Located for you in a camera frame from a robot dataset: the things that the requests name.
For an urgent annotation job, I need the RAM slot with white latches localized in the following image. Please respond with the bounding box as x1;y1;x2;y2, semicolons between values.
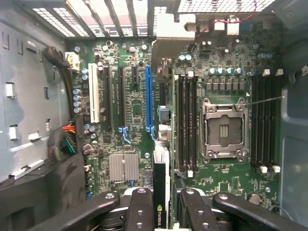
258;68;272;174
272;68;284;174
185;70;194;178

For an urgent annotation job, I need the blue expansion slot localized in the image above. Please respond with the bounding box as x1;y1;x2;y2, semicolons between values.
144;65;156;142

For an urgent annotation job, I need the long black expansion slot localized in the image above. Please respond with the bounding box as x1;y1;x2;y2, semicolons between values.
103;66;114;128
117;66;132;145

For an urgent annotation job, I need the white expansion slot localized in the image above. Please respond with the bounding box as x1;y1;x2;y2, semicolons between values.
88;63;101;124

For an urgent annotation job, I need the short black expansion slot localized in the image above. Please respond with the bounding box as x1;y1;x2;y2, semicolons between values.
130;65;139;85

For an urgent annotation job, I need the silver chipset heatsink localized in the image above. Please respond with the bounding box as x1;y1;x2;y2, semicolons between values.
109;153;140;183

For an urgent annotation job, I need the green motherboard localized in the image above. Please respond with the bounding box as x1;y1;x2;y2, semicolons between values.
64;36;284;214

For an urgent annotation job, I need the silver coin battery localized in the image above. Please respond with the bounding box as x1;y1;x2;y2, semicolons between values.
247;192;262;205

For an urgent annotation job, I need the silver CPU socket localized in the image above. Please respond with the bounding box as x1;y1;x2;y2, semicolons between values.
199;97;250;165

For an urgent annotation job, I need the black plastic air shroud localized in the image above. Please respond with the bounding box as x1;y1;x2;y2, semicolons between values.
0;151;89;231

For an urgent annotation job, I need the thin socket locking lever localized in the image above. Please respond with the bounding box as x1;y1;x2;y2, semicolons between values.
247;95;285;105

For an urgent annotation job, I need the black open PC case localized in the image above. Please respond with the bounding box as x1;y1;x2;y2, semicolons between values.
0;0;308;231

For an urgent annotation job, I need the multicoloured power wire bundle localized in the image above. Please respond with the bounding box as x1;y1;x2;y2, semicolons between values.
47;122;78;162

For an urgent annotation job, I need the black braided cable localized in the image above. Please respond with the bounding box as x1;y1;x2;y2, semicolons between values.
44;46;75;116

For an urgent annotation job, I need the red and black fan wire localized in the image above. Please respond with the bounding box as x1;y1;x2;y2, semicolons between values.
195;12;256;38

